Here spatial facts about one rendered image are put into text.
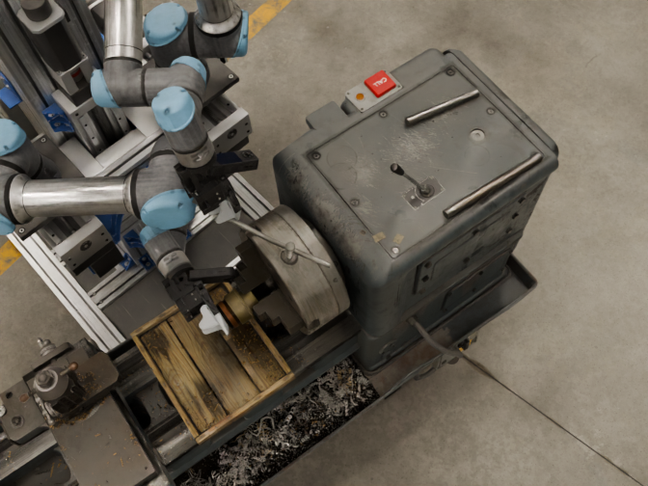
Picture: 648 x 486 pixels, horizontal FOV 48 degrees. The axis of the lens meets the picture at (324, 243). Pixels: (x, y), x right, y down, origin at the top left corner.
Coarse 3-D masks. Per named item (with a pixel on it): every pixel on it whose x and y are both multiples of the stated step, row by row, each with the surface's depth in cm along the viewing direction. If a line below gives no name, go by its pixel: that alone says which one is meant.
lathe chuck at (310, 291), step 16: (256, 224) 178; (272, 224) 175; (256, 240) 172; (288, 240) 171; (272, 256) 169; (272, 272) 175; (288, 272) 168; (304, 272) 169; (320, 272) 170; (288, 288) 168; (304, 288) 169; (320, 288) 171; (304, 304) 170; (320, 304) 173; (336, 304) 176; (304, 320) 174; (320, 320) 177
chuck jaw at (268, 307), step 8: (272, 296) 179; (280, 296) 179; (256, 304) 179; (264, 304) 179; (272, 304) 178; (280, 304) 178; (288, 304) 178; (256, 312) 178; (264, 312) 178; (272, 312) 177; (280, 312) 177; (288, 312) 177; (296, 312) 177; (272, 320) 176; (280, 320) 179; (288, 320) 176; (296, 320) 176; (288, 328) 175; (296, 328) 177
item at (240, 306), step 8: (232, 288) 180; (232, 296) 178; (240, 296) 177; (248, 296) 179; (224, 304) 178; (232, 304) 177; (240, 304) 177; (248, 304) 179; (224, 312) 177; (232, 312) 177; (240, 312) 177; (248, 312) 178; (232, 320) 177; (240, 320) 178; (248, 320) 180; (232, 328) 179
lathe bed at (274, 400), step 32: (256, 320) 213; (352, 320) 201; (128, 352) 202; (288, 352) 200; (320, 352) 197; (352, 352) 215; (128, 384) 196; (160, 384) 200; (288, 384) 209; (160, 416) 194; (256, 416) 207; (0, 448) 191; (32, 448) 189; (160, 448) 188; (192, 448) 189; (0, 480) 186; (32, 480) 196; (64, 480) 197
